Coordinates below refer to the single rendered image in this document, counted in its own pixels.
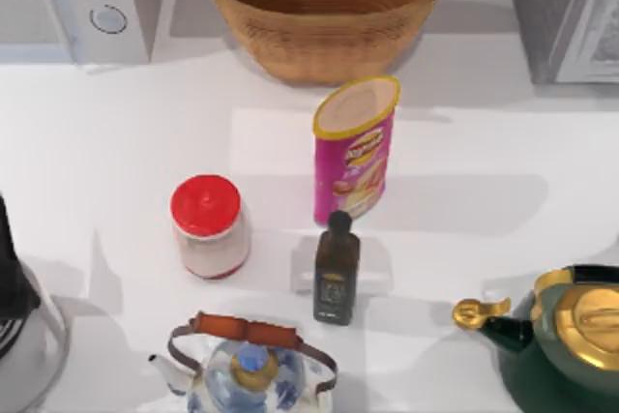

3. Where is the pink chips can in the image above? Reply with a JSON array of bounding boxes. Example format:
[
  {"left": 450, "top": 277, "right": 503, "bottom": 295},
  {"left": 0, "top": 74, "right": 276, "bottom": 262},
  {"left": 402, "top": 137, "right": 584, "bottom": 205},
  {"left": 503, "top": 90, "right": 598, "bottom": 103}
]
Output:
[{"left": 311, "top": 74, "right": 402, "bottom": 227}]

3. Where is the dark olive oil bottle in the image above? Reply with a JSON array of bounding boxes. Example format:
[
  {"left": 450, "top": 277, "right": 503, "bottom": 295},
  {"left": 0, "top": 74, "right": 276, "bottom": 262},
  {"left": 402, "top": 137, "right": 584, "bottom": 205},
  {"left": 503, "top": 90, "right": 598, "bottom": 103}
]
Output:
[{"left": 312, "top": 209, "right": 362, "bottom": 326}]

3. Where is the white jar with red lid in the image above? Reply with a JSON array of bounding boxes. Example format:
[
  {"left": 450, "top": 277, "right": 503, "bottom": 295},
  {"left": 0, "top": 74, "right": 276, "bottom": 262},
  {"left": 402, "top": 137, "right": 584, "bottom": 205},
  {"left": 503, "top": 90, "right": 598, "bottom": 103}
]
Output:
[{"left": 169, "top": 173, "right": 252, "bottom": 281}]

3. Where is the woven wicker basket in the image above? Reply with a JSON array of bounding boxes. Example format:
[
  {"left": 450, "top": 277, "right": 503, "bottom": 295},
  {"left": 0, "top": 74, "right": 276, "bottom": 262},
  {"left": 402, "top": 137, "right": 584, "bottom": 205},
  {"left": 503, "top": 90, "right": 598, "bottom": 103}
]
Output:
[{"left": 202, "top": 0, "right": 449, "bottom": 86}]

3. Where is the blue and white teapot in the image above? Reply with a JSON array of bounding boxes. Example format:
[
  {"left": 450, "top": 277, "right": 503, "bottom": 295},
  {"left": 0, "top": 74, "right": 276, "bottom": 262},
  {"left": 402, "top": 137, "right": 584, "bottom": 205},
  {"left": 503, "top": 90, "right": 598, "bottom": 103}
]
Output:
[{"left": 147, "top": 310, "right": 339, "bottom": 413}]

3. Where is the microwave knob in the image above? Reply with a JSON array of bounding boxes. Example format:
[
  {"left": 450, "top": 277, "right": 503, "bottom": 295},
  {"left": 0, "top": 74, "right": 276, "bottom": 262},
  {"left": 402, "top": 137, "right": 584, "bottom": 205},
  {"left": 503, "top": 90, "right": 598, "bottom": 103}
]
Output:
[{"left": 89, "top": 3, "right": 129, "bottom": 36}]

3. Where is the green and gold kettle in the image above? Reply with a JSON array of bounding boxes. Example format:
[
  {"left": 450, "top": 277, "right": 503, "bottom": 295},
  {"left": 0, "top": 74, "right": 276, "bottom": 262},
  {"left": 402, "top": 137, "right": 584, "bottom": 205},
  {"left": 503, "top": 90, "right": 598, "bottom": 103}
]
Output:
[{"left": 452, "top": 263, "right": 619, "bottom": 413}]

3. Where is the pale microwave oven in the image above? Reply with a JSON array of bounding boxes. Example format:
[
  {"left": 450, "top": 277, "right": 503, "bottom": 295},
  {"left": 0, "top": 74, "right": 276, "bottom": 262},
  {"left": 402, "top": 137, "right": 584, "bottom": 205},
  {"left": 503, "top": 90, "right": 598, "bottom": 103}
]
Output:
[{"left": 0, "top": 0, "right": 168, "bottom": 66}]

